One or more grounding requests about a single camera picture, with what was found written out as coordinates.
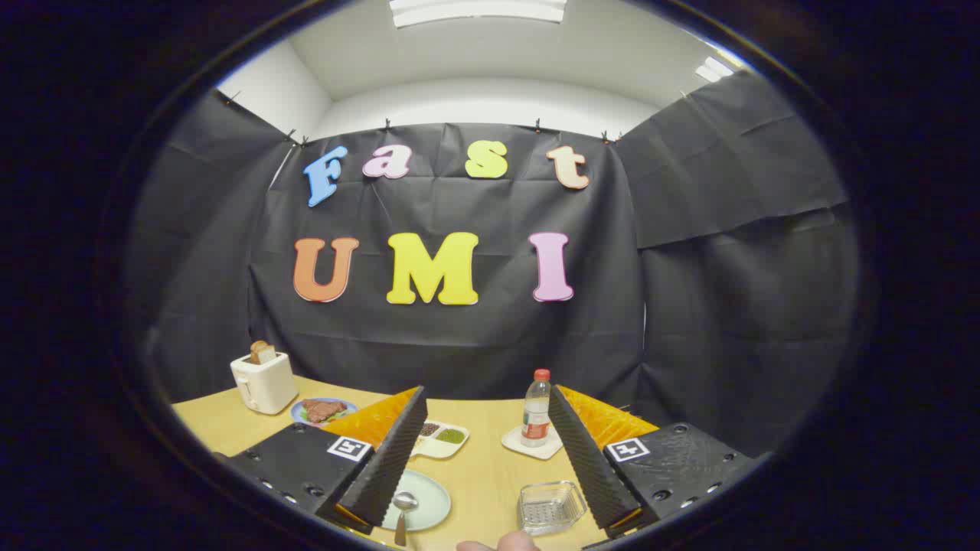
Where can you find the brown meat piece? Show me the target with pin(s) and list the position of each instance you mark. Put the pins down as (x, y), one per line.
(321, 411)

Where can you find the toast slice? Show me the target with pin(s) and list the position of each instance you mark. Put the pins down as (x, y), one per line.
(262, 352)

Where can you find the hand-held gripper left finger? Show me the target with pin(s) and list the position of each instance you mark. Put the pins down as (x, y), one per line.
(387, 459)

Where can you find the small blue plate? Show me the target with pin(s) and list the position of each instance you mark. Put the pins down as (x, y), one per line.
(348, 405)

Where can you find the cream toaster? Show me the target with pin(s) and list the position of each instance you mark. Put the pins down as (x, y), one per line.
(264, 386)

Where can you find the black backdrop cloth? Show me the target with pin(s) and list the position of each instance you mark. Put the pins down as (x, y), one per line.
(459, 344)

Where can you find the white square coaster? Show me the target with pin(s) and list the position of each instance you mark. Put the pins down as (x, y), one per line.
(517, 444)

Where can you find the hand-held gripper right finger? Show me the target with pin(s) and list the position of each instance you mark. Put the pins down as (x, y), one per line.
(586, 459)

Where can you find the long ceiling light panel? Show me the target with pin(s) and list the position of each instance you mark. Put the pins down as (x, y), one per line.
(475, 9)

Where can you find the pale green round plate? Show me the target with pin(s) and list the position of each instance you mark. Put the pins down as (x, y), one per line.
(432, 497)

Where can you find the clear water bottle red cap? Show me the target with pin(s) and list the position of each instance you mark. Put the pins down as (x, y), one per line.
(536, 413)

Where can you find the small ceiling light panel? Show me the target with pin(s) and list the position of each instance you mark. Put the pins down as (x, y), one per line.
(713, 69)

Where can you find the white divided bean dish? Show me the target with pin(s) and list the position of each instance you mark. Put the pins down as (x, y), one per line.
(440, 450)

